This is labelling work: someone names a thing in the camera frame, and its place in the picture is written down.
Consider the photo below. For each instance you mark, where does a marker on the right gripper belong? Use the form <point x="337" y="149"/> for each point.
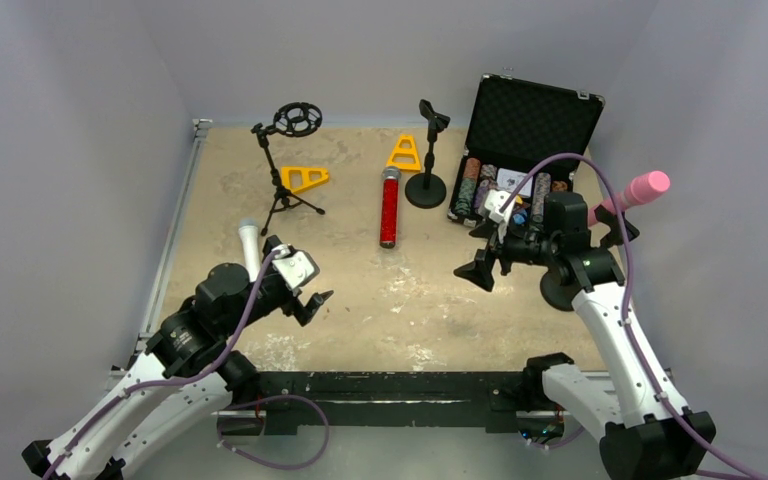
<point x="503" y="242"/>

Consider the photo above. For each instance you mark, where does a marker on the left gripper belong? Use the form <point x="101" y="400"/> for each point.
<point x="294" y="299"/>

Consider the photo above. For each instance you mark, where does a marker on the black round-base clip stand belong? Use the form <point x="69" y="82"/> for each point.
<point x="573" y="263"/>

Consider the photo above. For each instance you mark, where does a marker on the white microphone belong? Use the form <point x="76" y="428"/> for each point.
<point x="249" y="235"/>

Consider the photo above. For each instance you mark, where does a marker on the pink microphone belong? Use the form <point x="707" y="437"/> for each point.
<point x="641" y="190"/>

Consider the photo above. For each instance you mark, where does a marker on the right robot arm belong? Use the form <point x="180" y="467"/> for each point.
<point x="645" y="429"/>

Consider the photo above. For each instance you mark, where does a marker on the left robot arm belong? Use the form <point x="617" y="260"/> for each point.
<point x="187" y="370"/>

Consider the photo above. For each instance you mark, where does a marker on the black round-base stand rear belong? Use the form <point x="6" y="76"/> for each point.
<point x="426" y="190"/>

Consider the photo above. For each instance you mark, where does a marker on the white card deck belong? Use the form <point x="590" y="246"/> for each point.
<point x="508" y="180"/>

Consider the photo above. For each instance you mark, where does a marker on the red glitter microphone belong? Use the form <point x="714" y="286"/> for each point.
<point x="389" y="207"/>

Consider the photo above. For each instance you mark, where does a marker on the black poker chip case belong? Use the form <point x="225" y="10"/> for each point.
<point x="517" y="123"/>

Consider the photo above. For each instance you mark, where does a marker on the yellow triangle block rear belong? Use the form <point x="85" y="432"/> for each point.
<point x="404" y="156"/>

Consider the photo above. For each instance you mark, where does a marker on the yellow triangle block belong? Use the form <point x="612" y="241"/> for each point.
<point x="404" y="156"/>
<point x="302" y="179"/>

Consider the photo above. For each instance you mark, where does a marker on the yellow triangle block left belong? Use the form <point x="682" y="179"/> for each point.
<point x="302" y="179"/>

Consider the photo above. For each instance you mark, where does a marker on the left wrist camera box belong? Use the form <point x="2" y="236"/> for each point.
<point x="296" y="267"/>

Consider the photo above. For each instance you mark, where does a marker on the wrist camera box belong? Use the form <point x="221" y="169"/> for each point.
<point x="296" y="267"/>
<point x="498" y="206"/>

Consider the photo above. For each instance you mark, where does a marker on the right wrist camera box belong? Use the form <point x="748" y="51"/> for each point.
<point x="498" y="206"/>

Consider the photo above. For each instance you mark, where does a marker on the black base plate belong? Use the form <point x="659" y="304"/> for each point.
<point x="496" y="402"/>

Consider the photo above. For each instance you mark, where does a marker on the aluminium frame rail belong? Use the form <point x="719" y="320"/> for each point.
<point x="150" y="167"/>

